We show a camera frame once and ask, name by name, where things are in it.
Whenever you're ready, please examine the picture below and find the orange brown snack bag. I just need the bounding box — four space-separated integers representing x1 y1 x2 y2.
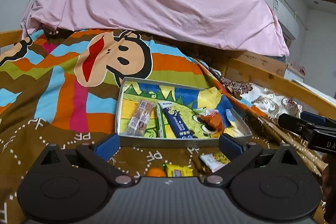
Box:
200 109 224 135

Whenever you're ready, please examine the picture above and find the small orange fruit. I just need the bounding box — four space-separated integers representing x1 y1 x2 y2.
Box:
146 168 166 177

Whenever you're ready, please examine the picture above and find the yellow snack pack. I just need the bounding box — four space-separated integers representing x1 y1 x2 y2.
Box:
165 165 194 177

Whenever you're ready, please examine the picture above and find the blue white small packet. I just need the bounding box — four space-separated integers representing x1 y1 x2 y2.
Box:
224 109 244 138

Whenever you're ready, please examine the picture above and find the floral white bed sheet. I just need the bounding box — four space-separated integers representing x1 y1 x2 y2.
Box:
222 78 302 120

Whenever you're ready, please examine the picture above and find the brown nut snack bar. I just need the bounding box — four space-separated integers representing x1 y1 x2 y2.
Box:
125 100 155 137

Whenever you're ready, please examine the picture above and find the blue snack packet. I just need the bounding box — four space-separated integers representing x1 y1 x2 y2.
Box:
159 102 197 139

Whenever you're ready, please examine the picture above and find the grey tray with dinosaur print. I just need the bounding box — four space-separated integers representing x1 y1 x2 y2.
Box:
115 77 252 148

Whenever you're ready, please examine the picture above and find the green thin snack packet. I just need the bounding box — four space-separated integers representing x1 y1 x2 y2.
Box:
154 104 166 138

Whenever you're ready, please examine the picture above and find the colourful monkey cartoon blanket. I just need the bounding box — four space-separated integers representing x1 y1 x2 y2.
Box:
0 28 329 224

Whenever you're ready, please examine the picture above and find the pink draped sheet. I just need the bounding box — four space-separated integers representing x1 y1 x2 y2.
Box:
21 0 289 57

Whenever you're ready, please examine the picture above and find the wooden bed frame rail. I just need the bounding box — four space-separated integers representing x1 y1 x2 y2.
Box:
223 51 335 119

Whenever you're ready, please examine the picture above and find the white wall air conditioner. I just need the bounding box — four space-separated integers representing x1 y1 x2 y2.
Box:
265 0 299 41

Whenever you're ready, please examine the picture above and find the wooden headboard rail left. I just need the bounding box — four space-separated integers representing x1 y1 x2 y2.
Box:
0 30 22 48

